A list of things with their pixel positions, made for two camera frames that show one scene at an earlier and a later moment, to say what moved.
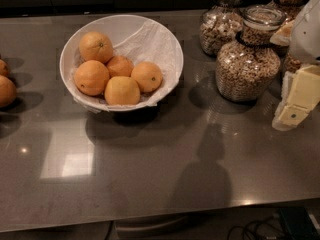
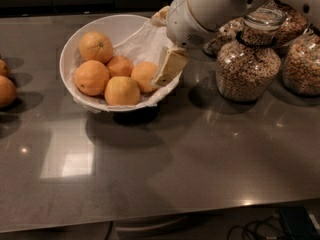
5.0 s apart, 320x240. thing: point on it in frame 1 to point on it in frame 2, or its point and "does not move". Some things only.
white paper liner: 152,43 does not move
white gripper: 307,37 to 181,21
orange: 148,76 does not move
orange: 4,71 does not move
